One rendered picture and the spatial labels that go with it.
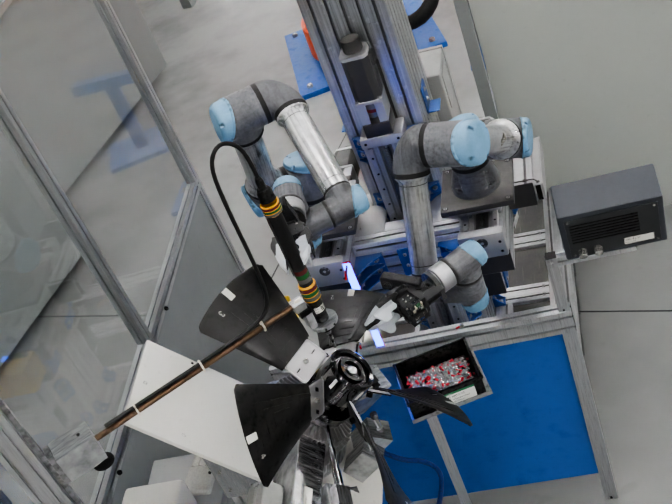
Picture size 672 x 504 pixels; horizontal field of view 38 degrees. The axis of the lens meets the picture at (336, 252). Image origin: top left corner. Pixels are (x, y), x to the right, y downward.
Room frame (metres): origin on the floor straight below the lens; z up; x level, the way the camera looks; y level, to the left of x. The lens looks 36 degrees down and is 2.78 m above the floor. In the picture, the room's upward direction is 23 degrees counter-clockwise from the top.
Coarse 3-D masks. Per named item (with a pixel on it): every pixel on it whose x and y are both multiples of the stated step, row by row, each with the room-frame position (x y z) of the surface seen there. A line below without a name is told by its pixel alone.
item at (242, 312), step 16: (224, 288) 1.91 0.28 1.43; (240, 288) 1.90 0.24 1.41; (256, 288) 1.90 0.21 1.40; (272, 288) 1.90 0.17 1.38; (224, 304) 1.87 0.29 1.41; (240, 304) 1.87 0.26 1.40; (256, 304) 1.87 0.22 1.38; (272, 304) 1.86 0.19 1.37; (288, 304) 1.86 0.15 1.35; (208, 320) 1.85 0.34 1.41; (240, 320) 1.84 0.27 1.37; (288, 320) 1.83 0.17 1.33; (224, 336) 1.82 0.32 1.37; (256, 336) 1.81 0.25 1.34; (272, 336) 1.80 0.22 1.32; (288, 336) 1.80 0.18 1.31; (304, 336) 1.79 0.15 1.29; (256, 352) 1.79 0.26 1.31; (272, 352) 1.78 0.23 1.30; (288, 352) 1.77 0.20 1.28
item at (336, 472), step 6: (330, 432) 1.64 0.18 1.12; (330, 438) 1.63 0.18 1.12; (330, 444) 1.61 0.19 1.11; (330, 450) 1.59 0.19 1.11; (330, 456) 1.58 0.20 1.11; (336, 456) 1.58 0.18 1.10; (336, 462) 1.56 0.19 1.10; (336, 468) 1.55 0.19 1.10; (336, 474) 1.53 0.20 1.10; (336, 480) 1.52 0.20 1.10; (342, 480) 1.52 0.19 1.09
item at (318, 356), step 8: (304, 344) 1.78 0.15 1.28; (312, 344) 1.78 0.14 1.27; (296, 352) 1.77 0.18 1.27; (304, 352) 1.77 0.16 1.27; (320, 352) 1.76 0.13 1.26; (296, 360) 1.76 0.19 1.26; (312, 360) 1.75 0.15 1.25; (320, 360) 1.75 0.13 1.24; (288, 368) 1.75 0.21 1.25; (296, 368) 1.75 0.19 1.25; (304, 368) 1.74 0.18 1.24; (312, 368) 1.74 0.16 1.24; (296, 376) 1.74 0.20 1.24; (304, 376) 1.73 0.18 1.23
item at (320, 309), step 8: (256, 184) 1.80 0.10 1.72; (264, 184) 1.80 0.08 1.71; (264, 192) 1.79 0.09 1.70; (272, 192) 1.80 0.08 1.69; (264, 200) 1.79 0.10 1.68; (272, 200) 1.79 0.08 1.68; (312, 304) 1.79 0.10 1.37; (320, 304) 1.79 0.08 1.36; (312, 312) 1.80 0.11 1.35; (320, 312) 1.79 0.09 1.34; (320, 320) 1.79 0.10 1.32
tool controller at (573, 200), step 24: (648, 168) 1.92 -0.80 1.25; (552, 192) 1.99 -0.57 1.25; (576, 192) 1.95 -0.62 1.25; (600, 192) 1.92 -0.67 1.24; (624, 192) 1.89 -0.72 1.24; (648, 192) 1.86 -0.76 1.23; (576, 216) 1.90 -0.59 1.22; (600, 216) 1.88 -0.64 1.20; (624, 216) 1.86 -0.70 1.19; (648, 216) 1.86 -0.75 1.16; (576, 240) 1.92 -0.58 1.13; (600, 240) 1.91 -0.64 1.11; (624, 240) 1.90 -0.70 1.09; (648, 240) 1.88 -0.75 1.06
